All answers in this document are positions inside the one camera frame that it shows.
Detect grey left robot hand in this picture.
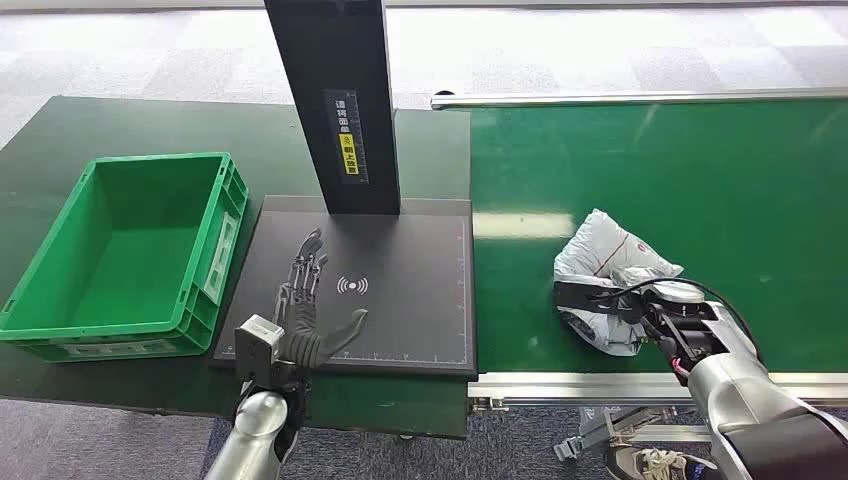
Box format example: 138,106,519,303
273,228,369,370

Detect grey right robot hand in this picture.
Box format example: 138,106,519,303
555,280,655,327

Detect grey poly bag package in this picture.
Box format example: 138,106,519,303
553,208,685,359

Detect black inbound scanner machine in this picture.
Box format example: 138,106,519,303
210,0,480,382

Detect green conveyor belt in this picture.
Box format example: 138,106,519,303
468,97,848,376

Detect person's shoe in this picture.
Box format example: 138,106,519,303
604,445,720,480

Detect black yellow label sticker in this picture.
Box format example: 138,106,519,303
324,89,370,185

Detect green plastic crate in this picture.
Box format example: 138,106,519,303
0,152,250,364

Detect dark green table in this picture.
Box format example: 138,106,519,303
0,95,473,440

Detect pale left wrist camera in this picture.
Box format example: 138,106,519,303
234,315,286,386

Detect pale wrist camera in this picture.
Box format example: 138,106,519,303
652,281,707,306
234,315,286,386

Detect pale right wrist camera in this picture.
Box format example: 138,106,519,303
652,281,707,306

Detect aluminium conveyor side rail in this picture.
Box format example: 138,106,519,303
466,370,848,409
430,87,848,111

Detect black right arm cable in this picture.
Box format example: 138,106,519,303
589,277,763,366

